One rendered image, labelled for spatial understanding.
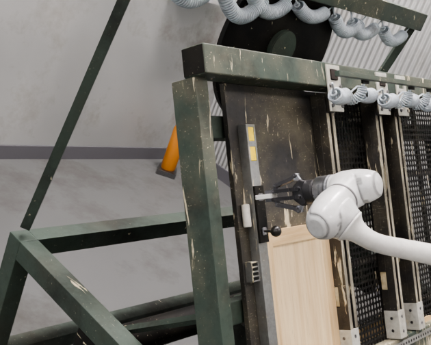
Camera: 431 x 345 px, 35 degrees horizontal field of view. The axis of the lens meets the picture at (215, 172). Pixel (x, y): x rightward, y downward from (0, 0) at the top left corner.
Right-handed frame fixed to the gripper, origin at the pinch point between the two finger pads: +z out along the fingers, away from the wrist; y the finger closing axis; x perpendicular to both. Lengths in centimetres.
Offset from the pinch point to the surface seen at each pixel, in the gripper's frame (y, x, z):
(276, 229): 11.3, 3.7, 0.2
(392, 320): 61, 97, 12
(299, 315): 45, 31, 14
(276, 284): 31.9, 18.3, 13.5
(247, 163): -12.1, 7.7, 12.6
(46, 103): -95, 146, 322
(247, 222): 8.4, 4.6, 12.9
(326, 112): -31, 57, 8
